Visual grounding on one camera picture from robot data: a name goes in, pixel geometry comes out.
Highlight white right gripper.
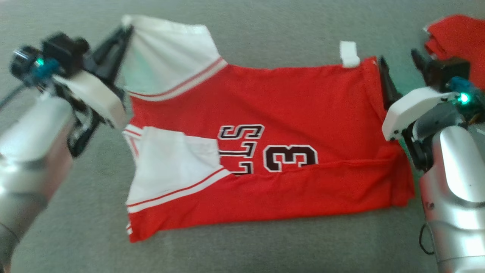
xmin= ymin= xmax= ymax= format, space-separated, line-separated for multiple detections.
xmin=377 ymin=49 xmax=460 ymax=142

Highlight grey fabric sofa seat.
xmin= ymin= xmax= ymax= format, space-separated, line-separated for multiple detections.
xmin=0 ymin=0 xmax=485 ymax=273

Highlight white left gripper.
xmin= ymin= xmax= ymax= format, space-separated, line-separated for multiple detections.
xmin=52 ymin=25 xmax=134 ymax=130

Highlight red shorts with white stripes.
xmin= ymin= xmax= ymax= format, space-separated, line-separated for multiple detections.
xmin=423 ymin=14 xmax=485 ymax=91

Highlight red and white basketball jersey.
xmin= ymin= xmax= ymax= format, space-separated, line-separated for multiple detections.
xmin=122 ymin=14 xmax=416 ymax=243

